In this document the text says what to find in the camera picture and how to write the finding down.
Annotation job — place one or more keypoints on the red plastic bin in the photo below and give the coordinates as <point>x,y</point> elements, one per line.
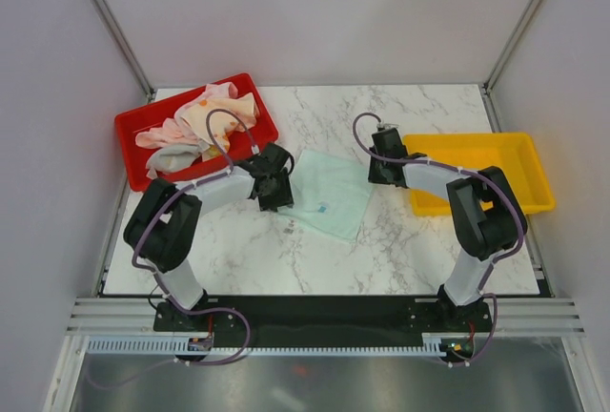
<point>129,124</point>

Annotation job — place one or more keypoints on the left aluminium frame post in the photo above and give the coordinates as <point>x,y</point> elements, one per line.
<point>118,37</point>

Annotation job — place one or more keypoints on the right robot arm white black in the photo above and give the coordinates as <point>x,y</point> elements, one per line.
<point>488,222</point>

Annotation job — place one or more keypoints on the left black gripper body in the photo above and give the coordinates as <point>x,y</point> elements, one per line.
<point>279,195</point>

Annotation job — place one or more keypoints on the right aluminium frame post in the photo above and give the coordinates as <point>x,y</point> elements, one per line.
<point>524,22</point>

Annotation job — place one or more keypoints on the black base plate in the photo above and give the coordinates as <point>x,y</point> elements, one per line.
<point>350,321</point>

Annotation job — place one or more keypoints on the pink striped towel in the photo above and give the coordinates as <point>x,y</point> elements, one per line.
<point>174,130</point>

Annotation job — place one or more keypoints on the cream orange-dotted towel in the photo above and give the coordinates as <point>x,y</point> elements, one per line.
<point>214,121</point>

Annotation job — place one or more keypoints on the yellow plastic bin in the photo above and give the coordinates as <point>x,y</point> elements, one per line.
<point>514,153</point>

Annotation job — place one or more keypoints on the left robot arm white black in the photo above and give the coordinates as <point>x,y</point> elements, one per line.
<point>162,226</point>

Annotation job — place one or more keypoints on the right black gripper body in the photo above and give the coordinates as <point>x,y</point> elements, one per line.
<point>383,178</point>

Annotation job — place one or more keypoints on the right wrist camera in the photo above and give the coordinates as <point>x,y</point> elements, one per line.
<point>384,126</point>

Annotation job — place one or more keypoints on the aluminium frame post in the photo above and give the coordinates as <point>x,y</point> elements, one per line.
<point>118,37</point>
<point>524,22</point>

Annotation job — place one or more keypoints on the white slotted cable duct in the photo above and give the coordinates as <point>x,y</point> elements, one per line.
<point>190,346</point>

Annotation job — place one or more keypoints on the mint green towel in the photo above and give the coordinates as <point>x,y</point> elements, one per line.
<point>330,194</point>

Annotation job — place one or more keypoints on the grey towel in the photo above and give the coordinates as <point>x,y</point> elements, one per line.
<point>171,159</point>

